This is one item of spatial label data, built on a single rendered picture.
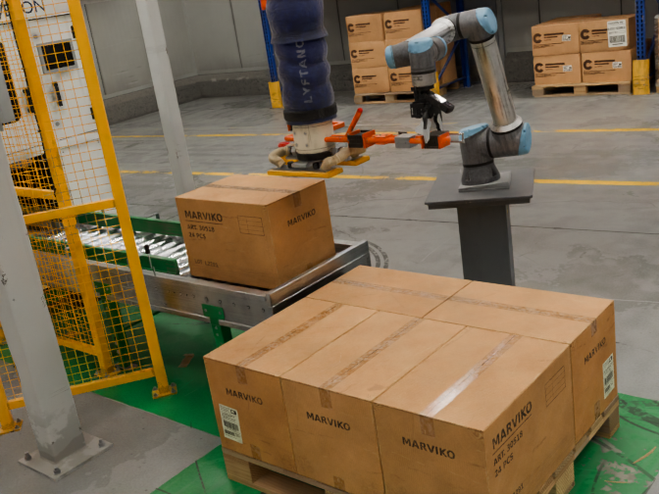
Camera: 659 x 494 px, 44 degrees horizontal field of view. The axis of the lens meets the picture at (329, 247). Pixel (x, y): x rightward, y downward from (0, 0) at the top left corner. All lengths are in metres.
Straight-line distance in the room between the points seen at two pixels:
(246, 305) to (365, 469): 1.08
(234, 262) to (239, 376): 0.86
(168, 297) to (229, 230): 0.50
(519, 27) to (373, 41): 2.06
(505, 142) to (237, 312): 1.47
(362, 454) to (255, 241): 1.22
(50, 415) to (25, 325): 0.42
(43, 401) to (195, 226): 1.02
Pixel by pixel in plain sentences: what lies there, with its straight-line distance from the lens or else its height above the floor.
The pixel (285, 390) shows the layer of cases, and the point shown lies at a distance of 2.90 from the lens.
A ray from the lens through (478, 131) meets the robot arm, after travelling 4.00.
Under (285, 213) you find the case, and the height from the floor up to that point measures 0.88.
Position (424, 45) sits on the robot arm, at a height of 1.54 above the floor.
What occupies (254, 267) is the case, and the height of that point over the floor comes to 0.65.
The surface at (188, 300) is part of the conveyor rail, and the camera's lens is 3.88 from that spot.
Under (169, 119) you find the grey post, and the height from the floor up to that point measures 0.93.
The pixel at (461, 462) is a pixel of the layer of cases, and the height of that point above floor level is 0.41.
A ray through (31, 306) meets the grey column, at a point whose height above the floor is 0.72.
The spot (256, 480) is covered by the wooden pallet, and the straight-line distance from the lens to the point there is 3.33.
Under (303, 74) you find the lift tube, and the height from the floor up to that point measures 1.47.
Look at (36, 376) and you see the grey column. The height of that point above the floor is 0.43.
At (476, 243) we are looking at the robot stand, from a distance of 4.10.
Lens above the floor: 1.84
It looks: 18 degrees down
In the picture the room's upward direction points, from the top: 9 degrees counter-clockwise
